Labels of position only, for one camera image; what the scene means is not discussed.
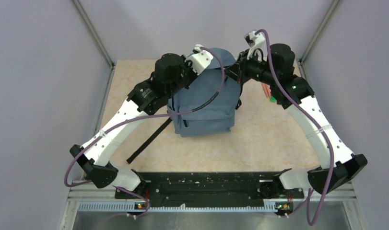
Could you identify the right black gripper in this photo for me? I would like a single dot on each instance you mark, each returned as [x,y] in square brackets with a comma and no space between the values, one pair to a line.
[238,71]

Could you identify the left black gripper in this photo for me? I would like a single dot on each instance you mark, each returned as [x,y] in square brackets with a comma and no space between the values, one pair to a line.
[188,64]

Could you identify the blue student backpack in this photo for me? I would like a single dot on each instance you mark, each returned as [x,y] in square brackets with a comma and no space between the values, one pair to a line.
[211,105]

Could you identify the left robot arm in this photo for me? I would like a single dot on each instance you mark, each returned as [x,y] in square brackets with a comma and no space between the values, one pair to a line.
[171,74]

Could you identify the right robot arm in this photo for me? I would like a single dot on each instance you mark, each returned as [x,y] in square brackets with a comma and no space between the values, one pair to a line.
[337,162]

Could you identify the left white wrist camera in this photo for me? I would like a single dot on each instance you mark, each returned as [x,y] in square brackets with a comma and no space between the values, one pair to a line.
[200,59]

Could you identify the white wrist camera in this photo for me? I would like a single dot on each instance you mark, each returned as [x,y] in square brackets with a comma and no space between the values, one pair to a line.
[255,40]
[200,59]

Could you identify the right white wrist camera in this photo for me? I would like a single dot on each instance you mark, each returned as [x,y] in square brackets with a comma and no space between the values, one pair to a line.
[255,40]

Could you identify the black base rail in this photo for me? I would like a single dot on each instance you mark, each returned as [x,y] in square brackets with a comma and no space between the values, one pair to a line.
[213,189]

